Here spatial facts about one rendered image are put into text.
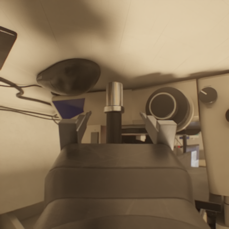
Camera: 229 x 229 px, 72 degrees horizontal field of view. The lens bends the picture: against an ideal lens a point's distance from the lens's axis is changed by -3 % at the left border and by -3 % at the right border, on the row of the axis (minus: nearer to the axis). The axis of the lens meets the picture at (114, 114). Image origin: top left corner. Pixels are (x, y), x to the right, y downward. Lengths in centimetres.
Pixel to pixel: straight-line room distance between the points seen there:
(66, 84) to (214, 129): 21
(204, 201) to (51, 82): 25
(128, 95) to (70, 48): 16
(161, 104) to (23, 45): 18
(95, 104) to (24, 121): 48
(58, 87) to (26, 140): 55
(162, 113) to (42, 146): 65
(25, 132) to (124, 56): 62
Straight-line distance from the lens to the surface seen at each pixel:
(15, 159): 75
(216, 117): 27
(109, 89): 25
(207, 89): 26
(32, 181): 81
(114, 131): 24
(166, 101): 24
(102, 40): 18
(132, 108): 30
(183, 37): 19
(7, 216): 86
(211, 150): 27
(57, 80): 23
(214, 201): 25
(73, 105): 35
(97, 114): 33
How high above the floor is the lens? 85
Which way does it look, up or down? 9 degrees down
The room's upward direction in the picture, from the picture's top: 179 degrees counter-clockwise
